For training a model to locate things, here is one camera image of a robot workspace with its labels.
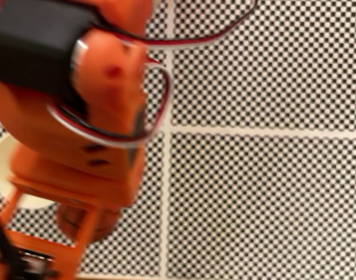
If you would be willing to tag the small orange basketball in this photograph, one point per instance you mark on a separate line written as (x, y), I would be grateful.
(108, 221)

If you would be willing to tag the white paper cup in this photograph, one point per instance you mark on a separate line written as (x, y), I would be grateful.
(1, 169)

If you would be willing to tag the black camera circuit board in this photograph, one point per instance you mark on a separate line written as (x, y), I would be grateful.
(35, 262)

